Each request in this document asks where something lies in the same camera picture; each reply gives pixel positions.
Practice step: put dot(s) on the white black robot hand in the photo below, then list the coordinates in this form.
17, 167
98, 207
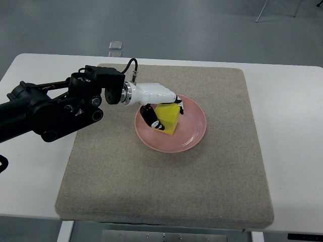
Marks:
147, 94

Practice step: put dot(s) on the yellow foam block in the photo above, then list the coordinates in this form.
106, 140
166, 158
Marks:
168, 115

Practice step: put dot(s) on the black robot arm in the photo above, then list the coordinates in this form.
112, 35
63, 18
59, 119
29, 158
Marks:
57, 109

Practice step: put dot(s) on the pink plate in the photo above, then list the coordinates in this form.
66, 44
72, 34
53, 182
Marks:
181, 136

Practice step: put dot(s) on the floor outlet cover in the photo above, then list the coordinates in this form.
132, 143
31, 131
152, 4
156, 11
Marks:
115, 45

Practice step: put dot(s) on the beige fabric mat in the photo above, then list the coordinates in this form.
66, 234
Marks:
112, 176

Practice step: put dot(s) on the metal chair leg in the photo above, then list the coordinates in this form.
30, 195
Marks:
262, 10

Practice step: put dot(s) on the grey metal crossbar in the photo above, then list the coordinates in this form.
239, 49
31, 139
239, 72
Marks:
124, 235

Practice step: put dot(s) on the white table frame leg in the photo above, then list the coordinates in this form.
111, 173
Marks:
65, 231

